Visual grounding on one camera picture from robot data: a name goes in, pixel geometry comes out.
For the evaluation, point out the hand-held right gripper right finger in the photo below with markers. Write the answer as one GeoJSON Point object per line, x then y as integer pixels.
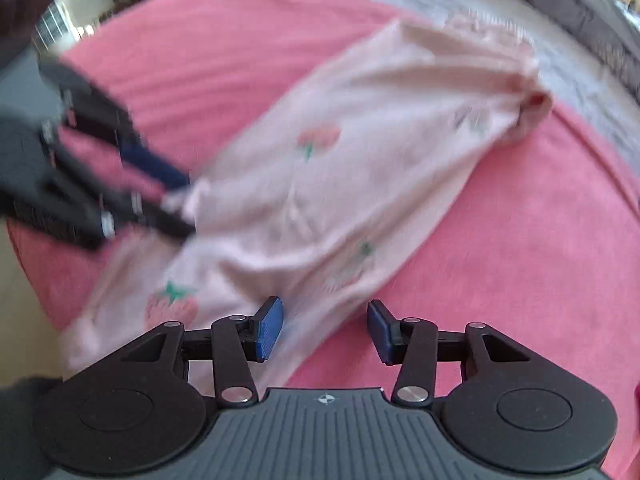
{"type": "Point", "coordinates": [380, 332]}

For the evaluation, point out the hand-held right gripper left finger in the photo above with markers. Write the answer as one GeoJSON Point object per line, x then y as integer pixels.
{"type": "Point", "coordinates": [267, 330]}

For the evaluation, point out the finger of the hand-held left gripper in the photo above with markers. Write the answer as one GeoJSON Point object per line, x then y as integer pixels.
{"type": "Point", "coordinates": [160, 220]}
{"type": "Point", "coordinates": [155, 170]}

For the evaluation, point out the pink strawberry print pants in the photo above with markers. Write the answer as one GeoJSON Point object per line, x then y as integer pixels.
{"type": "Point", "coordinates": [350, 160]}

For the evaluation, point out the coral pink blanket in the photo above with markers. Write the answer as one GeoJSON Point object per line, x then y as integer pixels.
{"type": "Point", "coordinates": [500, 260]}

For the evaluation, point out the grey bed sheet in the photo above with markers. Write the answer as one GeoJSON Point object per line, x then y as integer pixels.
{"type": "Point", "coordinates": [565, 65]}

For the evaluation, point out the grey patterned duvet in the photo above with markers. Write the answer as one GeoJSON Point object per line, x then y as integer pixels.
{"type": "Point", "coordinates": [600, 15]}

